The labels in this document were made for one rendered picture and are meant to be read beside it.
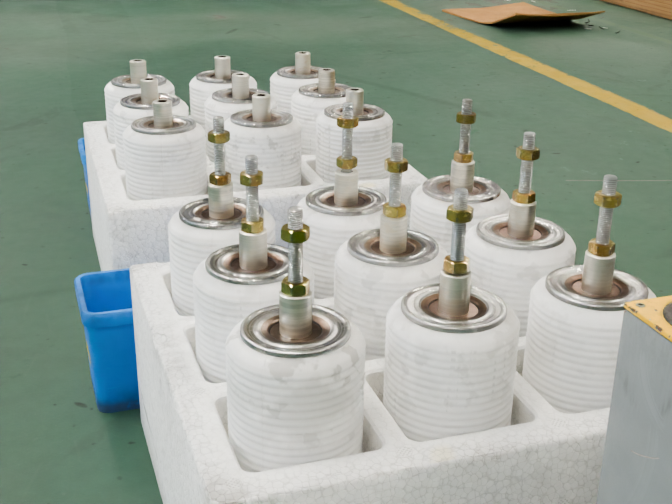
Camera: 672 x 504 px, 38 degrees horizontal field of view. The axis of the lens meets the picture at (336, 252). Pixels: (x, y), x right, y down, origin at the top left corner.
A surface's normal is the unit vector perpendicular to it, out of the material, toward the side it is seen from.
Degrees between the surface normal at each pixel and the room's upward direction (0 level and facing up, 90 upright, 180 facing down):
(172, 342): 0
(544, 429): 0
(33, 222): 0
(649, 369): 90
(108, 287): 88
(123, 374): 92
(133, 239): 90
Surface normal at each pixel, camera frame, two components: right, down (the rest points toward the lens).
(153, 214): 0.30, 0.37
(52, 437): 0.01, -0.92
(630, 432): -0.95, 0.11
